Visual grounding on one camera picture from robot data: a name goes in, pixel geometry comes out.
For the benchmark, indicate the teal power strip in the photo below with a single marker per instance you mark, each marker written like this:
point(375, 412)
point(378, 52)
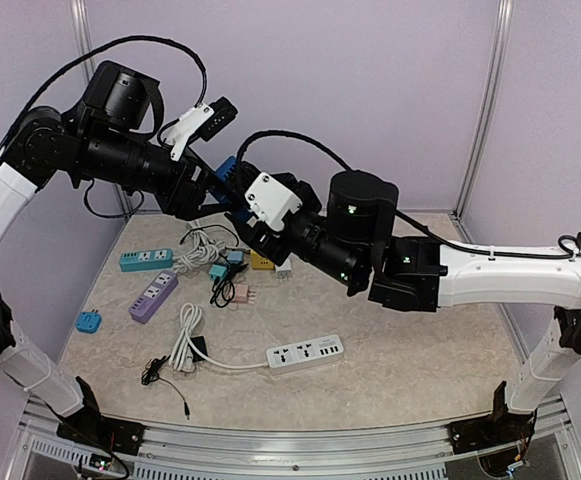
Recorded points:
point(146, 260)

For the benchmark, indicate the teal plug adapter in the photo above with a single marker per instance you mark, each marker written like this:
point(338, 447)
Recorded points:
point(218, 272)

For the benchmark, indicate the right aluminium corner post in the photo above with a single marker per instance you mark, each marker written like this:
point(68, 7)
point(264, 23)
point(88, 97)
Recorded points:
point(487, 108)

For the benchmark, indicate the black power adapter with cable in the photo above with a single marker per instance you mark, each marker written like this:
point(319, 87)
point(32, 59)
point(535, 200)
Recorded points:
point(152, 371)

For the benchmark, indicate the aluminium front rail frame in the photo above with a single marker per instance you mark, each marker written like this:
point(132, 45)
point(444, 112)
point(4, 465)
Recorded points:
point(416, 451)

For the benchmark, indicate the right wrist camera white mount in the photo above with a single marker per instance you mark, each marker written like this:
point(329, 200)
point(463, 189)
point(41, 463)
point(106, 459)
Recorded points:
point(270, 201)

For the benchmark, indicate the left aluminium corner post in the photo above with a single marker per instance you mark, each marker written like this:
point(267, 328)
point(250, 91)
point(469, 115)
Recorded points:
point(87, 67)

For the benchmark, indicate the dark blue cube socket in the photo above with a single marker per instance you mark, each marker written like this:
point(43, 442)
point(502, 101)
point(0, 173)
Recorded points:
point(226, 173)

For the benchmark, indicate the light blue plug adapter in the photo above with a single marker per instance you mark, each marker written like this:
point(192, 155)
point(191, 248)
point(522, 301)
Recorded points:
point(235, 257)

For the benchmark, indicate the aluminium corner post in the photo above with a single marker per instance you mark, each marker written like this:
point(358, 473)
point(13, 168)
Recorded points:
point(487, 108)
point(87, 67)

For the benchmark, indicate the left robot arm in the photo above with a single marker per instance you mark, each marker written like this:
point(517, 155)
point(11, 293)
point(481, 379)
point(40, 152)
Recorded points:
point(52, 253)

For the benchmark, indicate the white plug adapter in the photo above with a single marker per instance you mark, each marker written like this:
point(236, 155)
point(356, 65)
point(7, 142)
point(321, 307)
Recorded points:
point(284, 271)

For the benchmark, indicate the yellow cube socket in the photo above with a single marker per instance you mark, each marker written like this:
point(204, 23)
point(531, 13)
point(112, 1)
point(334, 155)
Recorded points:
point(260, 262)

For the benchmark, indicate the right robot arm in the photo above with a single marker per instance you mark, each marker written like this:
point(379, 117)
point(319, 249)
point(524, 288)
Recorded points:
point(351, 239)

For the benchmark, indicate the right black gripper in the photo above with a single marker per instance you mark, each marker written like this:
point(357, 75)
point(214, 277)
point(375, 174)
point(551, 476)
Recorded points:
point(256, 233)

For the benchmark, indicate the white power strip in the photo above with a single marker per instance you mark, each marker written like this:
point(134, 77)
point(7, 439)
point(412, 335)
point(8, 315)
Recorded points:
point(305, 354)

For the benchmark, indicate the pink plug adapter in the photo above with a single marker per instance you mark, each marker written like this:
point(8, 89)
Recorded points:
point(243, 294)

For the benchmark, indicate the purple power strip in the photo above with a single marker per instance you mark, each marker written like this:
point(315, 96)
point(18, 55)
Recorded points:
point(152, 298)

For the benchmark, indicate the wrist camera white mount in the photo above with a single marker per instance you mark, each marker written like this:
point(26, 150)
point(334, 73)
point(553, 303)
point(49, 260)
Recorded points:
point(200, 122)
point(270, 201)

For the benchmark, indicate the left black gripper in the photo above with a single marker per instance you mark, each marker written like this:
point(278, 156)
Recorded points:
point(186, 205)

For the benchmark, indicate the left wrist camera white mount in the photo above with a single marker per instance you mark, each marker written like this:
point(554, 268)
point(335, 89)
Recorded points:
point(200, 122)

